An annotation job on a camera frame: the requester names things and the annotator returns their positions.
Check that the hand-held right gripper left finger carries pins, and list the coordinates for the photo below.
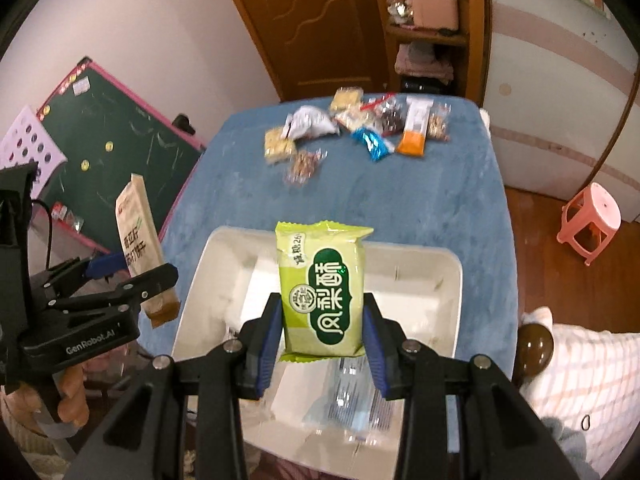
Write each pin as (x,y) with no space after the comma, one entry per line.
(267,342)

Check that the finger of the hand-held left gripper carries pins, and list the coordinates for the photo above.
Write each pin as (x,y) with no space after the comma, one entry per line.
(150,280)
(107,265)

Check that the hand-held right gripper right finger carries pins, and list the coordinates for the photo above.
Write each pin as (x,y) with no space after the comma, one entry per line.
(376,345)

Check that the tall beige cracker packet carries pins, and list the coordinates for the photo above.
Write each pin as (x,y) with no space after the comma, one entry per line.
(137,230)

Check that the green snack packet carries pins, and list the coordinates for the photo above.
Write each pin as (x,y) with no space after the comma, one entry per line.
(322,292)

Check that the white plastic bin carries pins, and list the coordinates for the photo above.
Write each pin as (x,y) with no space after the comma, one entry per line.
(430,285)

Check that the clear nut packet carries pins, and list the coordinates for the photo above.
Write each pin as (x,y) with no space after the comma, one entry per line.
(302,165)
(439,122)

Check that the small yellow cracker packet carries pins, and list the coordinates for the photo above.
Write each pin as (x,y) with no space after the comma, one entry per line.
(278,146)

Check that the blue foil packet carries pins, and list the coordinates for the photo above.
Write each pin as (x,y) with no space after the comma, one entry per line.
(372,142)

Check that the white and orange packet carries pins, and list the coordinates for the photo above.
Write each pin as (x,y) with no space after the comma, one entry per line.
(415,127)

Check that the white snack bag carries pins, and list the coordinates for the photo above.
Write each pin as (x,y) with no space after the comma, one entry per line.
(310,122)

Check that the clear biscuit packet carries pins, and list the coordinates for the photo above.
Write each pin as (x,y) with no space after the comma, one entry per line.
(356,119)

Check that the clear red dates packet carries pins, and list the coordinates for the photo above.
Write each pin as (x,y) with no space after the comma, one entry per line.
(390,112)

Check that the person's left hand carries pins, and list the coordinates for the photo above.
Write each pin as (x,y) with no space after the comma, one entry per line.
(72,395)

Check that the white perforated panel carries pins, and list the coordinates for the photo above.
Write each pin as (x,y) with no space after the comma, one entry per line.
(25,140)

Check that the blue plush table cover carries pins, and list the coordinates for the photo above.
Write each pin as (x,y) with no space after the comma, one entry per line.
(390,195)

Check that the black clip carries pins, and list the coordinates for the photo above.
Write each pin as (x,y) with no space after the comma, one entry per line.
(184,124)

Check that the brown round bedpost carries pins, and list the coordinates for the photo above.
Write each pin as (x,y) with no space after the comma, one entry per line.
(536,350)

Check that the grey cloth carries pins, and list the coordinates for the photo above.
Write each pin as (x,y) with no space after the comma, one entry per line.
(565,447)

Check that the plaid bed sheet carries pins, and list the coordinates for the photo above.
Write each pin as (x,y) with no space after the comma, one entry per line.
(595,375)

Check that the yellow pastry packet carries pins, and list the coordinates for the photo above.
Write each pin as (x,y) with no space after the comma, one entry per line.
(345,99)

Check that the pink plastic stool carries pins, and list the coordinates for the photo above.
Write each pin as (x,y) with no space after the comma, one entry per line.
(592,220)

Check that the folded pink clothes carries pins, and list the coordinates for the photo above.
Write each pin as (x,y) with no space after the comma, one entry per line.
(422,62)

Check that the brown wooden door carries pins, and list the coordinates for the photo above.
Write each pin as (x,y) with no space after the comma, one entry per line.
(310,35)

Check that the curved brown pole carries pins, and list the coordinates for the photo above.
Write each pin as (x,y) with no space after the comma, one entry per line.
(607,150)

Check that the white wardrobe pink stripes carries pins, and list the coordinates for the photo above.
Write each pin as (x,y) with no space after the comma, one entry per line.
(550,85)

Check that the brown wooden shelf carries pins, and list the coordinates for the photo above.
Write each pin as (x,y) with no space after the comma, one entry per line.
(475,30)

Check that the green chalkboard pink frame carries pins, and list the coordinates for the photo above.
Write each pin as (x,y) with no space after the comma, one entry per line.
(120,135)

